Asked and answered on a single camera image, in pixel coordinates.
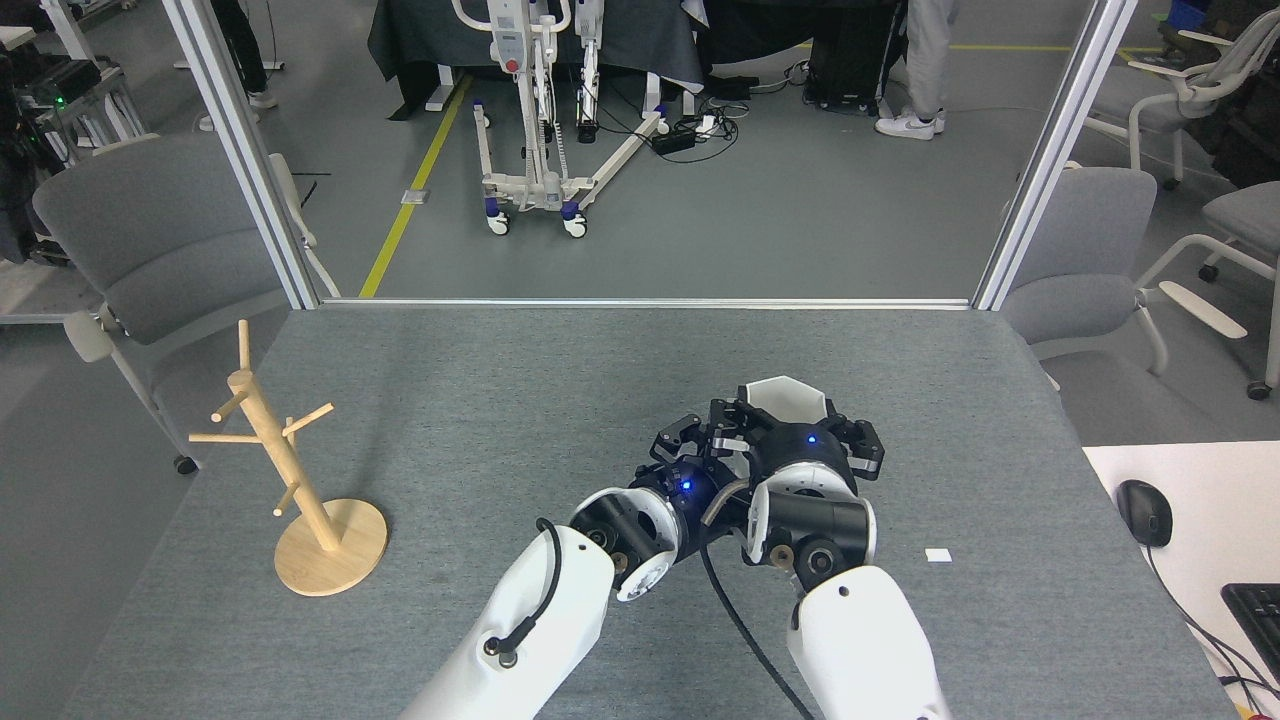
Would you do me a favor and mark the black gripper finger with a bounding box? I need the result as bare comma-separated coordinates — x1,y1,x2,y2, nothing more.
825,415,886,481
650,413,706,466
708,398,771,456

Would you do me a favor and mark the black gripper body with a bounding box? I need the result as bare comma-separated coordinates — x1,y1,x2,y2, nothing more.
630,458,723,561
745,422,861,491

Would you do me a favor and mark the white faceted cup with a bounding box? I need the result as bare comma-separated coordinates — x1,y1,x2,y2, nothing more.
745,376,831,426

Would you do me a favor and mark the wooden cup rack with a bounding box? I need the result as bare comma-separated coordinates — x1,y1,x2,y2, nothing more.
188,320,389,598

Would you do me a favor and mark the black computer mouse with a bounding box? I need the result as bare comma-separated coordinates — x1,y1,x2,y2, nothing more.
1116,480,1174,548

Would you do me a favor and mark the white desk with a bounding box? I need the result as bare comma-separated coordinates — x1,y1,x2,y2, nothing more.
1083,441,1280,720

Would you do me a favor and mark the black cabinet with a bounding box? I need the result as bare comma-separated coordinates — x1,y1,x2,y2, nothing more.
806,0,901,116

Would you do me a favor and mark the dark covered table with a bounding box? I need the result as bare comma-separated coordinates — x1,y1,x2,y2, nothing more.
367,0,706,121

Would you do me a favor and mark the person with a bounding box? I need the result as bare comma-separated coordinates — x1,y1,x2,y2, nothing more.
198,0,281,133
875,0,961,141

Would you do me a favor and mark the black keyboard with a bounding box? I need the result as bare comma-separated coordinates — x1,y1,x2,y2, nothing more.
1221,583,1280,681

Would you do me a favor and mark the white stand on wheels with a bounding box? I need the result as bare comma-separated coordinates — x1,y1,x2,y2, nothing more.
450,0,671,238

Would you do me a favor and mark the grey chair with white armrest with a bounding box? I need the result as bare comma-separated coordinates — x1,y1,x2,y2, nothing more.
1135,182,1280,401

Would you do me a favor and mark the white office chair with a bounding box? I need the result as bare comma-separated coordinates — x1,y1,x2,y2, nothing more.
1085,8,1280,191

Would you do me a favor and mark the metal equipment cart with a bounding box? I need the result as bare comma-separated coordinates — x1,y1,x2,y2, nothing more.
15,55,146,151

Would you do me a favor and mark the silver frame rail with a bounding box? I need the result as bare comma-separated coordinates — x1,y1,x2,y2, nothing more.
322,297,973,311

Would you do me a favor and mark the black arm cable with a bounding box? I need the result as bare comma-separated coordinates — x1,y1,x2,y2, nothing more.
485,518,563,666
700,478,816,720

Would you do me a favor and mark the black mouse cable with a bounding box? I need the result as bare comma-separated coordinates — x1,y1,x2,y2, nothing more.
1145,545,1280,701

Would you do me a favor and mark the silver frame post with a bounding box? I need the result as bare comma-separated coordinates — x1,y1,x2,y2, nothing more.
160,0,323,311
972,0,1141,311

